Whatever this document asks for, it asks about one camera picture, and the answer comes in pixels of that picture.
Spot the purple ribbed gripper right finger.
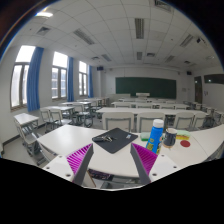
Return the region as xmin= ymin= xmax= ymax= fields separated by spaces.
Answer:
xmin=130 ymin=143 xmax=157 ymax=185

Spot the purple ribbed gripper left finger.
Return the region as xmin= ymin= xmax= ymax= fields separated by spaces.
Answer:
xmin=66 ymin=144 xmax=93 ymax=186

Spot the blue plastic bottle white cap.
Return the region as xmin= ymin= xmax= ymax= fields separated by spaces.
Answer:
xmin=146 ymin=119 xmax=164 ymax=154

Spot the black mouse pad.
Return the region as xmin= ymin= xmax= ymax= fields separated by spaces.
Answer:
xmin=95 ymin=128 xmax=138 ymax=154

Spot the dark mug with label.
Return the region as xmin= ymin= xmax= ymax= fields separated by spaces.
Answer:
xmin=163 ymin=128 xmax=177 ymax=148

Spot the bunch of keys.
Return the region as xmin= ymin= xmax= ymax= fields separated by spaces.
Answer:
xmin=92 ymin=135 xmax=116 ymax=142

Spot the white chair middle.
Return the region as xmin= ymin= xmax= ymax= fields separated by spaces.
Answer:
xmin=136 ymin=112 xmax=165 ymax=132

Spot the white chair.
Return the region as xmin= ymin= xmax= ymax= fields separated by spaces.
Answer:
xmin=174 ymin=112 xmax=194 ymax=130
xmin=102 ymin=112 xmax=134 ymax=131
xmin=136 ymin=112 xmax=165 ymax=132

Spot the white chair left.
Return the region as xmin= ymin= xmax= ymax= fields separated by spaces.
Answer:
xmin=102 ymin=112 xmax=134 ymax=131

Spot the red round coaster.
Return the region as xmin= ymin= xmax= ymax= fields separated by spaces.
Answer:
xmin=180 ymin=140 xmax=190 ymax=147

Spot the green yellow sponge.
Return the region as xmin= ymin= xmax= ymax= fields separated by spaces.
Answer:
xmin=176 ymin=130 xmax=190 ymax=140

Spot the white chair right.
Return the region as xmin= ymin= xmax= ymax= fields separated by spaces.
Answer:
xmin=174 ymin=112 xmax=194 ymax=130

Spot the small white desk left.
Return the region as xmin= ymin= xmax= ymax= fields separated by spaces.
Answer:
xmin=14 ymin=113 xmax=39 ymax=133

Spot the green chalkboard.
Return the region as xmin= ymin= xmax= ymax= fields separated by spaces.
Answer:
xmin=115 ymin=77 xmax=177 ymax=99

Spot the blue curtain middle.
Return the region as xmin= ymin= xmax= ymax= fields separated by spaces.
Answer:
xmin=67 ymin=57 xmax=74 ymax=102

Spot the blue curtain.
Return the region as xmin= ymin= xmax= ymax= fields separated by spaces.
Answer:
xmin=27 ymin=47 xmax=44 ymax=111
xmin=67 ymin=57 xmax=74 ymax=102
xmin=88 ymin=65 xmax=94 ymax=98

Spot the blue curtain right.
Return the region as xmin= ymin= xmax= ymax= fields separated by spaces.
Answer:
xmin=88 ymin=65 xmax=94 ymax=98

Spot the blue curtain left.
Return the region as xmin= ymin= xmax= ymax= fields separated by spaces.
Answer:
xmin=27 ymin=47 xmax=44 ymax=111

